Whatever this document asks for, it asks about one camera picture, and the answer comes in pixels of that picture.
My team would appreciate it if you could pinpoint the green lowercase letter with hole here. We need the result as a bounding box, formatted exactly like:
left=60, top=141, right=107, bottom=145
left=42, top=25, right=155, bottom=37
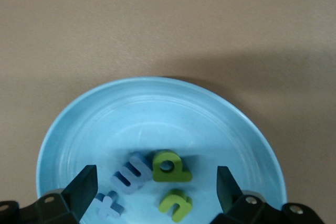
left=151, top=150, right=193, bottom=184

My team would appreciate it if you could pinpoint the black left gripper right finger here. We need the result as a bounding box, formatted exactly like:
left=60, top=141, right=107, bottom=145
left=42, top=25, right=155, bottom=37
left=211, top=165, right=324, bottom=224

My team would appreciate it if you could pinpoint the blue lowercase letter t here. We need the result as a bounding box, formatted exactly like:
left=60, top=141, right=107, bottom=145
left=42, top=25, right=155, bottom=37
left=93, top=191, right=124, bottom=219

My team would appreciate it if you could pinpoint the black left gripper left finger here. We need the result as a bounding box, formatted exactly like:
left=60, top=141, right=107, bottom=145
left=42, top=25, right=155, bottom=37
left=0, top=165, right=99, bottom=224

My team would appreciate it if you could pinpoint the blue lowercase letter m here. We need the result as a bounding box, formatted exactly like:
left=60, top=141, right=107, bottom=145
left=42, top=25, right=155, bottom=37
left=110, top=152, right=153, bottom=195

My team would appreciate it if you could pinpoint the green lowercase letter n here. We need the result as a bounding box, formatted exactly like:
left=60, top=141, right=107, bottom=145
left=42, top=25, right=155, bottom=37
left=159, top=188, right=194, bottom=223

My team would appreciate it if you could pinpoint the blue plate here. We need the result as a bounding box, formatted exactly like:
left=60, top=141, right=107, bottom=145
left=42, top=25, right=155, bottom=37
left=36, top=76, right=287, bottom=224

